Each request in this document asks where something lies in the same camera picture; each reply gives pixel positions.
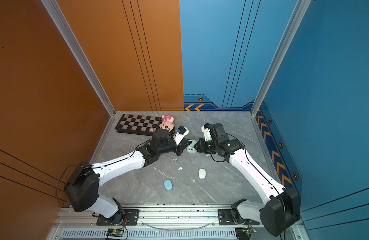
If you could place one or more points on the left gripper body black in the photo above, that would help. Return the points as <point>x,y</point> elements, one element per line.
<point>179,148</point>

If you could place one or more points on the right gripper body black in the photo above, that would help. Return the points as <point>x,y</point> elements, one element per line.
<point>206,147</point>

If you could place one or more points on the mint green earbud case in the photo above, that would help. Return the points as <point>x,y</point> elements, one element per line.
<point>191,147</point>

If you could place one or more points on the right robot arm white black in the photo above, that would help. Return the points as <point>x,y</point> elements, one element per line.
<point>279,208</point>

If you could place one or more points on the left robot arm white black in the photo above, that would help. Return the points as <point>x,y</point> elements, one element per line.
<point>82,187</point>

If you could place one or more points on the white earbud case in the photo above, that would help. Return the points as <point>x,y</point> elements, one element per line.
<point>202,174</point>

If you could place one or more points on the blue earbud case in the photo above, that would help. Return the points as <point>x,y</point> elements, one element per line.
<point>167,185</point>

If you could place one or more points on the plush doll pink shirt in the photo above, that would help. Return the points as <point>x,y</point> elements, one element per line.
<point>167,123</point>

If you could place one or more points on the black white chessboard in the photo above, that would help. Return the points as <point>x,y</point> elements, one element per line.
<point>137,124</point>

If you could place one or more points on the green circuit board left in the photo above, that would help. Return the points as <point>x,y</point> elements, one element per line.
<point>115,233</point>

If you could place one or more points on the white vent grille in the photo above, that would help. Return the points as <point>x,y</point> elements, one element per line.
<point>150,234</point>

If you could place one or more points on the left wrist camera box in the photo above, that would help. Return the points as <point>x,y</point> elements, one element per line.
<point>180,134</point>

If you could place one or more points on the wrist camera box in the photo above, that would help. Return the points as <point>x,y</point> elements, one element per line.
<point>206,131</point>
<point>180,134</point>

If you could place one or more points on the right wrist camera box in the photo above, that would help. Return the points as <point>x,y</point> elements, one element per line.
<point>206,131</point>

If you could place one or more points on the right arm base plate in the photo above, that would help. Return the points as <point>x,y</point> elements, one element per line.
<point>226,218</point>

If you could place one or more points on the aluminium front rail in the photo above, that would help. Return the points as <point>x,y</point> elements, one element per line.
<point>156,215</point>

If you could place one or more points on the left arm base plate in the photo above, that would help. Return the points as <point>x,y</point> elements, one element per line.
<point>121,218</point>

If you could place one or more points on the right corner aluminium post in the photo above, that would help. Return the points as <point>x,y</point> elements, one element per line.
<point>284,44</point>

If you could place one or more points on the corner aluminium post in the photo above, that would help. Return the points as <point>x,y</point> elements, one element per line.
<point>69,37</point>
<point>284,44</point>

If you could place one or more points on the left corner aluminium post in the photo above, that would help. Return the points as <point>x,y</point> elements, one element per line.
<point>69,37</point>

